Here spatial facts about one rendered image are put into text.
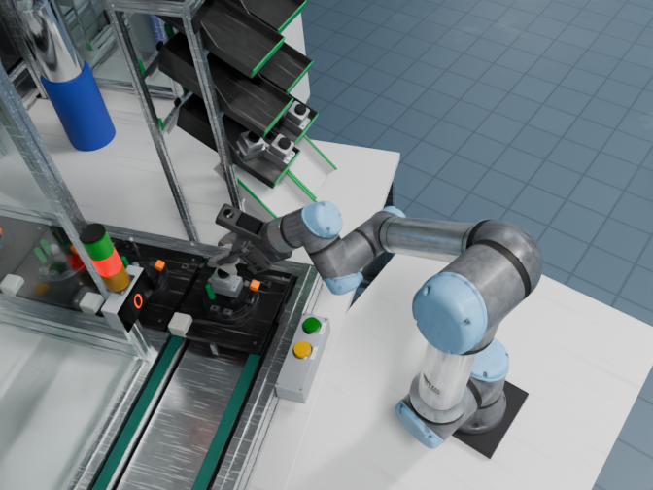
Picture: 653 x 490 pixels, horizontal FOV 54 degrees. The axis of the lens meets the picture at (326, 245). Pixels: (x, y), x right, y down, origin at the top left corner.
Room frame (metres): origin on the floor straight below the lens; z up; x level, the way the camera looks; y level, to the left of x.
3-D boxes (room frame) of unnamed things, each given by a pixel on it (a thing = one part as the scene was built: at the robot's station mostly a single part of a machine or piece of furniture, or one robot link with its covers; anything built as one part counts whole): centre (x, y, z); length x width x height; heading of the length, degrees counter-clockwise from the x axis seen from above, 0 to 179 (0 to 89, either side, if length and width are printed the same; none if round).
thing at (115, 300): (0.84, 0.43, 1.29); 0.12 x 0.05 x 0.25; 158
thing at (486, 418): (0.66, -0.29, 0.93); 0.15 x 0.15 x 0.10
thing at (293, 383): (0.81, 0.08, 0.93); 0.21 x 0.07 x 0.06; 158
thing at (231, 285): (0.97, 0.26, 1.06); 0.08 x 0.04 x 0.07; 68
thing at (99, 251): (0.84, 0.43, 1.39); 0.05 x 0.05 x 0.05
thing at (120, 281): (0.84, 0.43, 1.29); 0.05 x 0.05 x 0.05
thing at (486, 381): (0.66, -0.29, 1.05); 0.13 x 0.12 x 0.14; 126
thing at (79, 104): (1.82, 0.77, 1.00); 0.16 x 0.16 x 0.27
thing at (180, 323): (0.91, 0.38, 0.97); 0.05 x 0.05 x 0.04; 68
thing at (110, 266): (0.84, 0.43, 1.34); 0.05 x 0.05 x 0.05
